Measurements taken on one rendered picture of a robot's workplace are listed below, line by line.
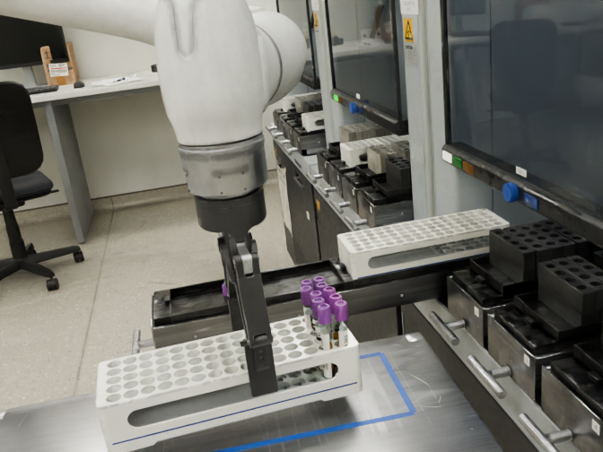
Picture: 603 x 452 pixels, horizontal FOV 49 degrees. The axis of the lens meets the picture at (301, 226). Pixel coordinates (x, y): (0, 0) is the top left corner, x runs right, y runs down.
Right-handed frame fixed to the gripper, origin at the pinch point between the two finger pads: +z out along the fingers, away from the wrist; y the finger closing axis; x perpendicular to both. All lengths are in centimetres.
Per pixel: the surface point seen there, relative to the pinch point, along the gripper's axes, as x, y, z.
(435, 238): 38.2, -30.7, 3.6
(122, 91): -13, -327, 4
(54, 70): -51, -365, -9
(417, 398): 18.3, 5.2, 8.3
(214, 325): -2.2, -31.2, 11.3
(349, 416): 9.6, 5.2, 8.3
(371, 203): 41, -73, 10
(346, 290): 21.1, -30.3, 9.7
